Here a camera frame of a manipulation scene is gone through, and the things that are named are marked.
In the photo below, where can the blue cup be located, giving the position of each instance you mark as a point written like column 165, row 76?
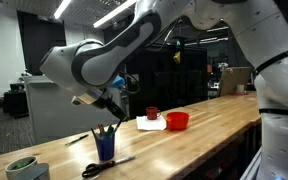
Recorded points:
column 105, row 148

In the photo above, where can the long ceiling light tube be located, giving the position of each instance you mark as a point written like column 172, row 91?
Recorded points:
column 61, row 8
column 112, row 14

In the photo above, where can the dark red mug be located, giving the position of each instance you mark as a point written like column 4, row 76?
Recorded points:
column 151, row 113

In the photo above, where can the yellow hanging tag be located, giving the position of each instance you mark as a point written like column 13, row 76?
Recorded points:
column 177, row 57

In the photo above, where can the grey metal cabinet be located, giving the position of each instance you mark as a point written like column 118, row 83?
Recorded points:
column 47, row 116

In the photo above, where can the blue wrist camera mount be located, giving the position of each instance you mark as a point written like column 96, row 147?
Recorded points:
column 118, row 82

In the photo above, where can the black marker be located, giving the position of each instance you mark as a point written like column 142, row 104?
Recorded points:
column 93, row 133

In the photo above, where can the black pen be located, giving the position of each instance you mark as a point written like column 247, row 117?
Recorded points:
column 76, row 140

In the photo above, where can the tan cardboard box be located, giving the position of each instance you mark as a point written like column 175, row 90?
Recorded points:
column 234, row 79

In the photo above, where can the large black monitor panel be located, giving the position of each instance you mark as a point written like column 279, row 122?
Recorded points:
column 170, row 83

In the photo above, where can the red marker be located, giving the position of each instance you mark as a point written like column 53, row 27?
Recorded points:
column 99, row 130

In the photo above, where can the white paper napkin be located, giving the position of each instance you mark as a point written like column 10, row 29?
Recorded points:
column 149, row 125

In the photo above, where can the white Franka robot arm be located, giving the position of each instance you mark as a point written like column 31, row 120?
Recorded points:
column 270, row 83

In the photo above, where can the grey tape roll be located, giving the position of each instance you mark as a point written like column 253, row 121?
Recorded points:
column 34, row 173

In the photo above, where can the dark office desk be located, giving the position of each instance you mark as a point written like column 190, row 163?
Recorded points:
column 15, row 101

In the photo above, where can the purple pen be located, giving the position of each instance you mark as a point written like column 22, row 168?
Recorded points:
column 117, row 126

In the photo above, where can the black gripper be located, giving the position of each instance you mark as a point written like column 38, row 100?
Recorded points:
column 106, row 99

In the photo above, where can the black wall screen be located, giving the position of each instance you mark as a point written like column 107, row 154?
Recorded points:
column 34, row 40

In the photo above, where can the small white cup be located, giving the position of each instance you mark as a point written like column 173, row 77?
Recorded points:
column 240, row 88

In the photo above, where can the green marker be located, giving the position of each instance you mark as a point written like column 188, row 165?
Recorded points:
column 110, row 130

